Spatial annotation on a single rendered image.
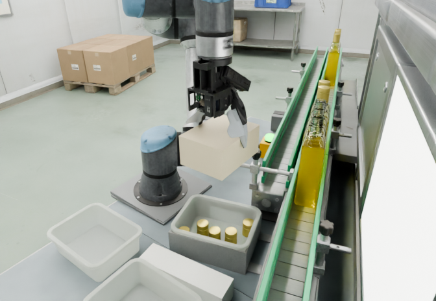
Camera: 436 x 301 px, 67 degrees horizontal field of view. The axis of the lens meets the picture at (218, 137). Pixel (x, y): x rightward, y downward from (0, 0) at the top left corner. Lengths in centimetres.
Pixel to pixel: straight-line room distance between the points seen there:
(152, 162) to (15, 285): 48
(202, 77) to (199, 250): 48
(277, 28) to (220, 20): 631
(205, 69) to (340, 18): 622
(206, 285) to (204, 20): 58
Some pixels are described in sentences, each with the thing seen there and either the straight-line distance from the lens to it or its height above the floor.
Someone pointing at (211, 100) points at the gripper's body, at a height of 123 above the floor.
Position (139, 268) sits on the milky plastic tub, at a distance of 90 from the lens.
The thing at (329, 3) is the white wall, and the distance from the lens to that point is 679.
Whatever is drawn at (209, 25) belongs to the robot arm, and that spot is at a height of 137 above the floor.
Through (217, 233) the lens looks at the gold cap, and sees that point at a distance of 94.
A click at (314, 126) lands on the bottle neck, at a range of 84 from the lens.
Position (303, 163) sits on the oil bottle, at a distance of 88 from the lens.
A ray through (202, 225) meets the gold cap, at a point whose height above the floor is 81.
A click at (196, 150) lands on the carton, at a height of 110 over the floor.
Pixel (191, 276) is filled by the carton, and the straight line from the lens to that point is 85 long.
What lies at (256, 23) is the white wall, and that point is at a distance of 703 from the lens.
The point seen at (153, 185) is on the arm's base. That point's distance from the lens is 112.
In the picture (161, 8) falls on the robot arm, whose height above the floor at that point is 139.
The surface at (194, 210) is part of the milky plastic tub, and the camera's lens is 105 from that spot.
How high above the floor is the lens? 146
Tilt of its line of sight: 27 degrees down
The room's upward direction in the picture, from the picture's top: straight up
